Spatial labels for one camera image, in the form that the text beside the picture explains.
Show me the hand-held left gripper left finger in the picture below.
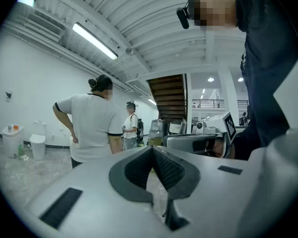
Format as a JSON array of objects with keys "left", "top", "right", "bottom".
[{"left": 27, "top": 146, "right": 169, "bottom": 238}]

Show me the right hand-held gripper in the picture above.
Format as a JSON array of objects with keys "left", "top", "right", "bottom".
[{"left": 163, "top": 112, "right": 237, "bottom": 159}]

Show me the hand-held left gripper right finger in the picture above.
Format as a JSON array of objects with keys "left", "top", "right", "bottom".
[{"left": 152, "top": 146, "right": 264, "bottom": 238}]

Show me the person's right forearm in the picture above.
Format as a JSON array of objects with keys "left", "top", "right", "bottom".
[{"left": 212, "top": 122, "right": 264, "bottom": 161}]

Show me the white carton under stairs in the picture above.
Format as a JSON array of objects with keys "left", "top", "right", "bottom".
[{"left": 168, "top": 119, "right": 187, "bottom": 135}]

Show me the grey wrapped appliance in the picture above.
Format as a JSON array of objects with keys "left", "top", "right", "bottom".
[{"left": 149, "top": 119, "right": 168, "bottom": 146}]

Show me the brown wooden staircase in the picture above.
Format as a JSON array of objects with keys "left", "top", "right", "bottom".
[{"left": 147, "top": 73, "right": 187, "bottom": 123}]

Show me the black metal railing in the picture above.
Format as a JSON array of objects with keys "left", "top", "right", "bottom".
[{"left": 191, "top": 99, "right": 249, "bottom": 109}]

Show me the white toilet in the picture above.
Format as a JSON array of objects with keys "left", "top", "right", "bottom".
[{"left": 29, "top": 121, "right": 47, "bottom": 161}]

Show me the person's black clothed body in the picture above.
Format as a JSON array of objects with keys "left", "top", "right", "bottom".
[{"left": 234, "top": 0, "right": 298, "bottom": 161}]

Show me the long ceiling tube light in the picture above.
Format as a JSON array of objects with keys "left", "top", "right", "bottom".
[{"left": 72, "top": 22, "right": 119, "bottom": 60}]

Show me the person's head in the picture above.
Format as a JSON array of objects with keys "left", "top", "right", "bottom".
[{"left": 187, "top": 0, "right": 239, "bottom": 31}]

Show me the white ceiling air vent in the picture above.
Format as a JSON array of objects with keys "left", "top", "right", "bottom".
[{"left": 26, "top": 12, "right": 65, "bottom": 44}]

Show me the black head-worn camera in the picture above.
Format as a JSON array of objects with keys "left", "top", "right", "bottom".
[{"left": 176, "top": 0, "right": 191, "bottom": 30}]

